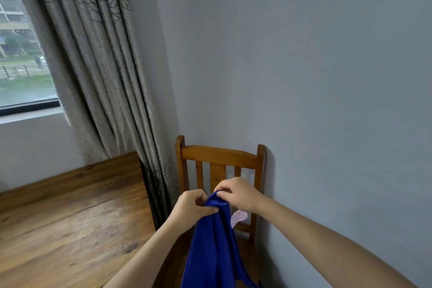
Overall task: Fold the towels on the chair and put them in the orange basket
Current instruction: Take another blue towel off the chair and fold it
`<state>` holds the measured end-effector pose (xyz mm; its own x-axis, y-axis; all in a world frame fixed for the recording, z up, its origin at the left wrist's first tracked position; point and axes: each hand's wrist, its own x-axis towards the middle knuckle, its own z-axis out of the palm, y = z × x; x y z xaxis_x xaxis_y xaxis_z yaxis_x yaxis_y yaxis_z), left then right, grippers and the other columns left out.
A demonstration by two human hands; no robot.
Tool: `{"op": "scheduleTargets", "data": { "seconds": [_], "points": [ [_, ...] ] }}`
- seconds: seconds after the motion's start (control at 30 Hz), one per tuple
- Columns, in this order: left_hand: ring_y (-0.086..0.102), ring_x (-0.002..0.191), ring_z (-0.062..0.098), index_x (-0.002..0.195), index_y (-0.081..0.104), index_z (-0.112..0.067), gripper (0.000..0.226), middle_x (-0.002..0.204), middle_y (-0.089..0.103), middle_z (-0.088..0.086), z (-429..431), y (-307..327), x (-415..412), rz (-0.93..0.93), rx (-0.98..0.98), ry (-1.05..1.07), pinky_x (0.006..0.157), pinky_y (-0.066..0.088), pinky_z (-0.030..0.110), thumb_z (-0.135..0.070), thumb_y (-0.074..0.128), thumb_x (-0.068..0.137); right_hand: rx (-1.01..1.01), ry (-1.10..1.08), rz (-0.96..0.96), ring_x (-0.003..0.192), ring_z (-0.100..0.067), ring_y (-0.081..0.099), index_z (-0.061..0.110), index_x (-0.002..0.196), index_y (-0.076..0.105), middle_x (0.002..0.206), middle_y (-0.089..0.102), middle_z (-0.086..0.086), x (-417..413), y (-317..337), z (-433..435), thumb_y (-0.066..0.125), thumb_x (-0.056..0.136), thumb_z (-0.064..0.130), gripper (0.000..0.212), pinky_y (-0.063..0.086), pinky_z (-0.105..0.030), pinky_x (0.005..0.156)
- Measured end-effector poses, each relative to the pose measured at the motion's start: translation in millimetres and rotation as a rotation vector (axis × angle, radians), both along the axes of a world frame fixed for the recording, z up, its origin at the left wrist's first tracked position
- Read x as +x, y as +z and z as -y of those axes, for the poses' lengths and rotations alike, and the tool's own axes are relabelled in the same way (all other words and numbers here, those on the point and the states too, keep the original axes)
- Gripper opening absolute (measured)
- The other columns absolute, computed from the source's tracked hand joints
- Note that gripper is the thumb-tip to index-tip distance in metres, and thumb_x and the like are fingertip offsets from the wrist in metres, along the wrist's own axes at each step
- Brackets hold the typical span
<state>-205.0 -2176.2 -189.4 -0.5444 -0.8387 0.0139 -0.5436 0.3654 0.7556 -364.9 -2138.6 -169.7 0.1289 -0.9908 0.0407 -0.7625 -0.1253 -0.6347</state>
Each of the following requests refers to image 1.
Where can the person's left hand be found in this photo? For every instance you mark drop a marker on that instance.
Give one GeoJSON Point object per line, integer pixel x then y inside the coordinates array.
{"type": "Point", "coordinates": [189, 210]}

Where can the person's right hand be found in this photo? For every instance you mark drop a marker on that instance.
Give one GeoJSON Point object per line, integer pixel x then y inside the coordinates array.
{"type": "Point", "coordinates": [241, 193]}

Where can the blue towel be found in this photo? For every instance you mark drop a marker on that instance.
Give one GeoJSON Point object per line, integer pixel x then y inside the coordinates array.
{"type": "Point", "coordinates": [212, 250]}

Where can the person's right forearm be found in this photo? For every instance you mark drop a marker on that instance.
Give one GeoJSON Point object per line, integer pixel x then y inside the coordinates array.
{"type": "Point", "coordinates": [337, 247]}

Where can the person's left forearm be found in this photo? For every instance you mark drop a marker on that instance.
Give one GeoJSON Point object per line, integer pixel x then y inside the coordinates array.
{"type": "Point", "coordinates": [148, 257]}

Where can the small pale cloth piece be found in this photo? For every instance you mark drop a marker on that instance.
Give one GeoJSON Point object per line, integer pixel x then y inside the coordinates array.
{"type": "Point", "coordinates": [239, 217]}

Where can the wooden slat-back chair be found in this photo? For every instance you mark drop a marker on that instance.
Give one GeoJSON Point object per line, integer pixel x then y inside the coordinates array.
{"type": "Point", "coordinates": [219, 159]}

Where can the wooden folding table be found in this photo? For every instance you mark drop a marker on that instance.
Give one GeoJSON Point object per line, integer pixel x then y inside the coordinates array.
{"type": "Point", "coordinates": [67, 230]}

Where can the beige patterned curtain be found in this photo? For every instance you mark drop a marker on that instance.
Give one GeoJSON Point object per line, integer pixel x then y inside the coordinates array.
{"type": "Point", "coordinates": [94, 78]}

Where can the black framed window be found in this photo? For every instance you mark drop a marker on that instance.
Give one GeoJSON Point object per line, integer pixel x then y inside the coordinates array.
{"type": "Point", "coordinates": [23, 61]}

